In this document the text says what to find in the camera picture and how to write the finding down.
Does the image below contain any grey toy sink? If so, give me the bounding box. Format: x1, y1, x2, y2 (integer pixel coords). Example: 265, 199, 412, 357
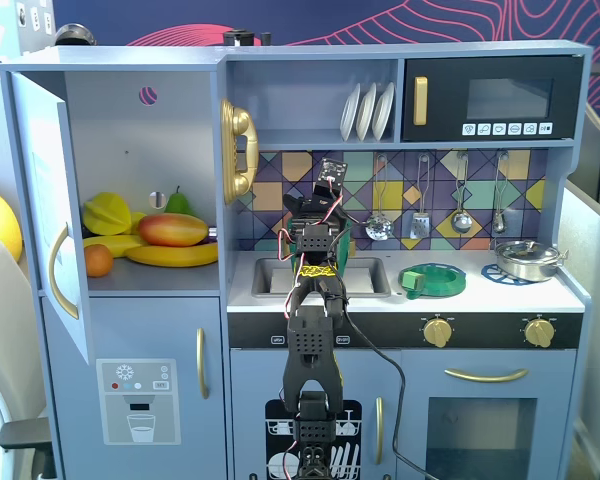
252, 257, 392, 300

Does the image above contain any gold toy telephone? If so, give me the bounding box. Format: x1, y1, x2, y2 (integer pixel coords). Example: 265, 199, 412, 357
219, 98, 260, 205

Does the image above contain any blue toy kitchen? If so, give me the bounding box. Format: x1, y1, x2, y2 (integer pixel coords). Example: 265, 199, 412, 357
0, 39, 595, 480

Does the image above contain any red yellow toy mango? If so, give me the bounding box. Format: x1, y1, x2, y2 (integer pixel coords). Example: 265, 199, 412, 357
138, 213, 210, 247

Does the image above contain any gold straight fridge handle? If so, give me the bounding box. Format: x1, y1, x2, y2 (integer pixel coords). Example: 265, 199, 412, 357
196, 327, 210, 400

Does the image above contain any white toy plate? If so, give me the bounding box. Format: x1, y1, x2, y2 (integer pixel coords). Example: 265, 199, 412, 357
371, 81, 396, 141
340, 82, 362, 141
355, 82, 379, 142

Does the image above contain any chrome round object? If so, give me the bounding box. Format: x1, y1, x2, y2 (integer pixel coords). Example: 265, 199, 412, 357
54, 22, 97, 47

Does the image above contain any steel skimmer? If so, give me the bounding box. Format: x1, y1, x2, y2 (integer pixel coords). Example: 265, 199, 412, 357
364, 154, 396, 241

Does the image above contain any gold oven handle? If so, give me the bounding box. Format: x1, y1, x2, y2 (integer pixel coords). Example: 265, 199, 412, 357
444, 368, 529, 384

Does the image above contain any gold microwave handle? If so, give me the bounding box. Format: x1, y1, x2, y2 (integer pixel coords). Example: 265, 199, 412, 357
413, 76, 429, 127

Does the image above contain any toy orange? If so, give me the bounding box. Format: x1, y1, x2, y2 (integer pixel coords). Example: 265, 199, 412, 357
83, 243, 115, 278

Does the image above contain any gold dishwasher handle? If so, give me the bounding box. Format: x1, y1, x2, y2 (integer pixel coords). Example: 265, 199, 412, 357
374, 397, 385, 465

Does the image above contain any yellow toy starfruit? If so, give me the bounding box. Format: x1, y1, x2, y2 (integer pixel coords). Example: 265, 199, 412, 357
83, 192, 133, 236

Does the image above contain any white office chair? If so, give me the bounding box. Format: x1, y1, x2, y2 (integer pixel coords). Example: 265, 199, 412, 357
0, 232, 56, 480

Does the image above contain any blue round trivet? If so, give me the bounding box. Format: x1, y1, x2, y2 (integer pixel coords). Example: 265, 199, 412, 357
481, 263, 536, 286

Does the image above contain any black microwave door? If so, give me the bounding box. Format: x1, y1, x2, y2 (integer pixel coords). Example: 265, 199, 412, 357
402, 55, 584, 143

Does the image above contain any large yellow toy banana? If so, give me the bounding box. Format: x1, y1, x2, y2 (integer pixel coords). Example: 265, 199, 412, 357
125, 241, 219, 269

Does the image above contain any steel slotted spatula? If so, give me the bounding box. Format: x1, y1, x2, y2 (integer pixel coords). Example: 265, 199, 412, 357
409, 154, 430, 240

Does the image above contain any gold stove knob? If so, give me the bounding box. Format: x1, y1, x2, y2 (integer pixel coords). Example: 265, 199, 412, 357
523, 318, 555, 348
423, 318, 454, 347

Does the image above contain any steel spoon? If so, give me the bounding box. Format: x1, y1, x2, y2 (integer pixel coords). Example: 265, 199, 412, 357
490, 152, 510, 235

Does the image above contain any steel ladle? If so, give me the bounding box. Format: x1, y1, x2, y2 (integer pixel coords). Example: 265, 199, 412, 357
450, 152, 474, 234

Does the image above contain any blue cabinet door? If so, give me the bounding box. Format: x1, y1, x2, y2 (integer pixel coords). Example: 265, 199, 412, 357
9, 69, 92, 366

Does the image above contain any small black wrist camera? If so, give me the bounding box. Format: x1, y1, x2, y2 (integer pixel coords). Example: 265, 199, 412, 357
314, 158, 349, 200

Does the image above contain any grey office partition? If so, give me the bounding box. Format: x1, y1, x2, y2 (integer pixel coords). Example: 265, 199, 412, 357
562, 107, 600, 480

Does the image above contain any steel pot with lid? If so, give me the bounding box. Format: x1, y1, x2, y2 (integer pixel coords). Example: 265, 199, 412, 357
494, 239, 567, 283

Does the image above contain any gold curved door handle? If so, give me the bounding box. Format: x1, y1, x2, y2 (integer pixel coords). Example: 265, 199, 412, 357
48, 222, 80, 320

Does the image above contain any black cable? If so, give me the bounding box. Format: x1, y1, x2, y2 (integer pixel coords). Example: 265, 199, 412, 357
324, 292, 436, 480

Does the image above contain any green toy pear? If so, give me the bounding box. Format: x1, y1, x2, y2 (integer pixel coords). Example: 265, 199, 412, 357
164, 186, 192, 217

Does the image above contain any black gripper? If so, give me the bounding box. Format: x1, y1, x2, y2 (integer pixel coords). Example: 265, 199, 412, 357
282, 193, 349, 229

